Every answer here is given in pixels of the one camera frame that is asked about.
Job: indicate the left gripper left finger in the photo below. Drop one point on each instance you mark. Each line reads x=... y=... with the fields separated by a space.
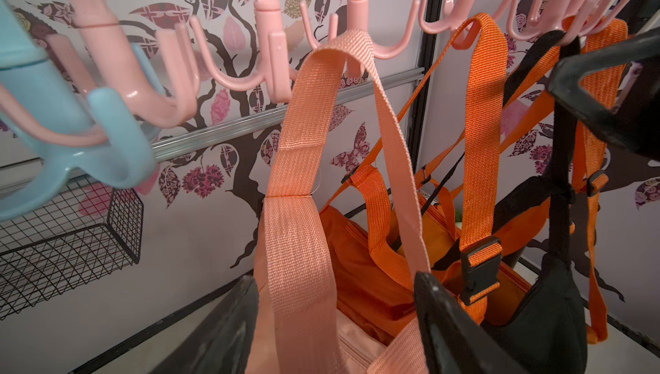
x=222 y=341

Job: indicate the dark orange backpack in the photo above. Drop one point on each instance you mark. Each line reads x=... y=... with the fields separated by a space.
x=375 y=288

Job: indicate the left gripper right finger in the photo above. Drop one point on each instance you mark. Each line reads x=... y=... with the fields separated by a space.
x=452 y=341

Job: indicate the small black sling bag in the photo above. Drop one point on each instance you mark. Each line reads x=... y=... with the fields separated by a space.
x=555 y=290

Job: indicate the bright orange waist bag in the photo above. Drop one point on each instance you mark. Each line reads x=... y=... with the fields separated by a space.
x=593 y=168

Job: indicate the pink multi-hook hanger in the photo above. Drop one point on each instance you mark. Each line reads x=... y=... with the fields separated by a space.
x=358 y=19
x=455 y=13
x=589 y=18
x=274 y=70
x=119 y=65

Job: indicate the black wire basket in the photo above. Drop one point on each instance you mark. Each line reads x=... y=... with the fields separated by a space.
x=85 y=233

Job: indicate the light blue multi-hook hanger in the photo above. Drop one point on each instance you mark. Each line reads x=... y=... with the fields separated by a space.
x=99 y=136

